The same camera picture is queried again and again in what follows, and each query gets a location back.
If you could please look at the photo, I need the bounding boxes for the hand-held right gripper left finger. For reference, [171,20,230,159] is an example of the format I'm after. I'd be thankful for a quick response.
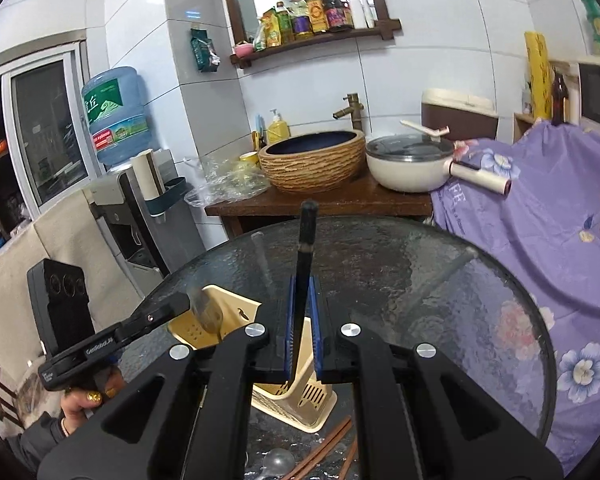
[37,276,296,480]

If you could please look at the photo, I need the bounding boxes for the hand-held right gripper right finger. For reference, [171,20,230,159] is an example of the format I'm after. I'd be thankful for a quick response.
[311,276,564,480]

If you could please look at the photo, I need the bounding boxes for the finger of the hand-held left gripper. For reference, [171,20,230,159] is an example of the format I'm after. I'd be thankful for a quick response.
[115,292,191,344]

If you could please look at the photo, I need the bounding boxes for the beige plastic utensil holder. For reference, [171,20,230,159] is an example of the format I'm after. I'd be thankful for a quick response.
[167,284,339,434]

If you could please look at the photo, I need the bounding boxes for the metal spoon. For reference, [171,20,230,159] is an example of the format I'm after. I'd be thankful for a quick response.
[189,287,226,346]

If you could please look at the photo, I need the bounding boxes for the dark chopstick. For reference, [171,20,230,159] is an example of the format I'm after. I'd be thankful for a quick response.
[286,201,318,383]

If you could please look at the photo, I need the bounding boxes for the brown wooden chopstick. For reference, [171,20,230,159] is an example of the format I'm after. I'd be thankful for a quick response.
[279,416,354,480]
[339,437,359,480]

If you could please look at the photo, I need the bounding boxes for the clear plastic spoon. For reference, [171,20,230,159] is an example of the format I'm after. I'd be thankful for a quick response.
[244,447,297,480]

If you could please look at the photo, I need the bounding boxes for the person's left forearm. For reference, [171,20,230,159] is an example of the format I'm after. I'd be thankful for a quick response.
[6,409,81,476]

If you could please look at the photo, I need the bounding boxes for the person's left hand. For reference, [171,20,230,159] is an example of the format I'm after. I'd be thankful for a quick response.
[61,365,128,437]

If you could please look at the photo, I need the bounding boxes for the wooden chair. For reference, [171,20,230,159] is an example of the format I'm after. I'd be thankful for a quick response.
[0,364,26,432]

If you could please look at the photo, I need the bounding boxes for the grey water dispenser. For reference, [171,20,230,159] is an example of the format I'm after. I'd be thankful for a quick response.
[82,150,203,281]

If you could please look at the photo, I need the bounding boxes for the brown wooden counter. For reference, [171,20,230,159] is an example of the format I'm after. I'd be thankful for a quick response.
[205,175,433,239]

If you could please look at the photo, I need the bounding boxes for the teal cup holder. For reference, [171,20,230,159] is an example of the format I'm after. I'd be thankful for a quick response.
[152,176,188,222]

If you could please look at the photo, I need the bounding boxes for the white paper cup tube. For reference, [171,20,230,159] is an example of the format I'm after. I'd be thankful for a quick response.
[131,149,167,202]

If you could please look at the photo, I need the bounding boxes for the clear plastic bags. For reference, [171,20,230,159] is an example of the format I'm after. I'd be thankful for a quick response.
[184,155,271,209]

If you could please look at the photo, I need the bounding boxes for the wicker basket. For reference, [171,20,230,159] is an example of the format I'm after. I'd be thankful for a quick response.
[258,130,367,194]

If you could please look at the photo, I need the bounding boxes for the white cooking pot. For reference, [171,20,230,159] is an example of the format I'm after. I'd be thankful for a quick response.
[365,132,514,196]

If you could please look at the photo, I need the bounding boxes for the yellow soap pump bottle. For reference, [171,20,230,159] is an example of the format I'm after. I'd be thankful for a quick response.
[267,108,291,144]

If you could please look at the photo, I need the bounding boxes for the glass pot lid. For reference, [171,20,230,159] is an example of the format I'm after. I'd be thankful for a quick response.
[365,133,455,157]

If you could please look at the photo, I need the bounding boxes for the blue water jug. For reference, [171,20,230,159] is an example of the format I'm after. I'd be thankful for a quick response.
[81,66,153,167]

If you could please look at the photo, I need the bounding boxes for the bronze faucet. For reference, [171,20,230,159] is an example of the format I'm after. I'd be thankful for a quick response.
[332,92,366,134]

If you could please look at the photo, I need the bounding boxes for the aluminium sliding window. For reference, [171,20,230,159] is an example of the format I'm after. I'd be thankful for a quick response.
[0,40,92,262]

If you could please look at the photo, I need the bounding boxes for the white pink rice paddle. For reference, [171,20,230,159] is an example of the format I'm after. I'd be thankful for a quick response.
[399,119,451,140]

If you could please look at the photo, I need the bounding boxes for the purple floral cloth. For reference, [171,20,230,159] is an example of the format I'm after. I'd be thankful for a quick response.
[429,120,600,476]

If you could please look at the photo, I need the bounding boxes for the white brown bin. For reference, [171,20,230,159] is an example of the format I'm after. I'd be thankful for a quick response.
[421,88,499,142]

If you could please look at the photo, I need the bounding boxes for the green hanging packet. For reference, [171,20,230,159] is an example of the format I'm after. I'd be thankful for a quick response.
[190,25,221,74]

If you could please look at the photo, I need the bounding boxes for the wooden framed mirror shelf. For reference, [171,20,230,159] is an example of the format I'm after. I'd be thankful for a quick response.
[216,0,402,69]

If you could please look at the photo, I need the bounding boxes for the yellow green seasoning packet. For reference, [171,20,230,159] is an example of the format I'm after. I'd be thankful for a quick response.
[259,8,281,49]

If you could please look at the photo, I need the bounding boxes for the green label oil bottle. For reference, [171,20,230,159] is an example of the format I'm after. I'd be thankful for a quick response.
[275,1,295,44]

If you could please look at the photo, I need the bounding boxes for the purple label oil bottle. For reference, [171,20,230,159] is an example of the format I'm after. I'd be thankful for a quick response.
[289,0,314,40]

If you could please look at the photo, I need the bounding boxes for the yellow cooking oil bottle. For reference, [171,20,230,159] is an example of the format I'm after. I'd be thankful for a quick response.
[307,0,330,35]

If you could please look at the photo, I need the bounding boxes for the dark sauce bottle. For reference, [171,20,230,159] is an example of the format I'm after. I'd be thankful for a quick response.
[322,0,355,31]

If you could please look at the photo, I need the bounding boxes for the brown glass bottle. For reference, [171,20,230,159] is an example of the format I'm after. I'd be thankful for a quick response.
[551,71,567,126]

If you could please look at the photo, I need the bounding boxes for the yellow tall package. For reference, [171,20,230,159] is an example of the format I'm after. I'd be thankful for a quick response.
[524,31,554,122]

